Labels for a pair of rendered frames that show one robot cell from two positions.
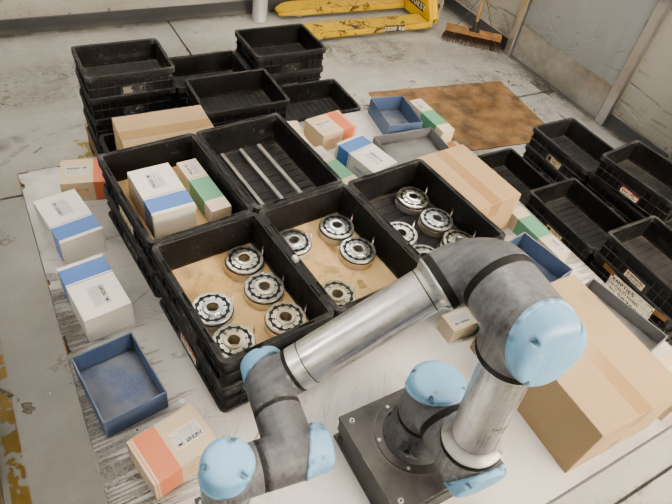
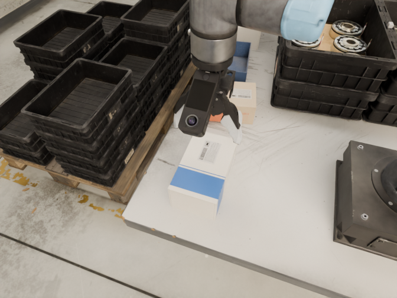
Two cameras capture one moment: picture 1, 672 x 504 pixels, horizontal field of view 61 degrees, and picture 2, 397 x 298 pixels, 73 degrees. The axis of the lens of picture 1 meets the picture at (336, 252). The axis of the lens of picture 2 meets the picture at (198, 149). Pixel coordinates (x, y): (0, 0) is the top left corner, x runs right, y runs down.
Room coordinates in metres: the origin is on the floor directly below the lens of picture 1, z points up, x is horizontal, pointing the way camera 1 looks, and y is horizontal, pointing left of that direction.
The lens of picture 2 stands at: (0.08, -0.24, 1.34)
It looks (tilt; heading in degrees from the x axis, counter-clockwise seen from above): 52 degrees down; 56
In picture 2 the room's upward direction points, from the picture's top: straight up
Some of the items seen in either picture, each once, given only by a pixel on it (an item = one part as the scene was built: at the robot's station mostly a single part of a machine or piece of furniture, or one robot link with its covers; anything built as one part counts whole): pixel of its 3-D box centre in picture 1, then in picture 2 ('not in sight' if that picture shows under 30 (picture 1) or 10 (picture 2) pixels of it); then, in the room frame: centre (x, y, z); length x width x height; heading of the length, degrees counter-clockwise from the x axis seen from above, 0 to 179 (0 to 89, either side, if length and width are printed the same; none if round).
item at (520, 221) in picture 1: (535, 236); not in sight; (1.52, -0.66, 0.73); 0.24 x 0.06 x 0.06; 39
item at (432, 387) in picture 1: (433, 397); not in sight; (0.66, -0.26, 0.97); 0.13 x 0.12 x 0.14; 29
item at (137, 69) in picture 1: (128, 99); not in sight; (2.36, 1.15, 0.37); 0.40 x 0.30 x 0.45; 127
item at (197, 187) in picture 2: not in sight; (204, 172); (0.31, 0.07, 0.75); 0.20 x 0.12 x 0.09; 37
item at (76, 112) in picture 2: not in sight; (96, 125); (0.17, 0.80, 0.37); 0.40 x 0.30 x 0.45; 37
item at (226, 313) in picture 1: (212, 308); (304, 38); (0.85, 0.27, 0.86); 0.10 x 0.10 x 0.01
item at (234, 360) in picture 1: (241, 281); (335, 23); (0.91, 0.21, 0.92); 0.40 x 0.30 x 0.02; 42
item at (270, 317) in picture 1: (285, 318); not in sight; (0.87, 0.09, 0.86); 0.10 x 0.10 x 0.01
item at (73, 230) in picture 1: (70, 226); not in sight; (1.13, 0.78, 0.75); 0.20 x 0.12 x 0.09; 48
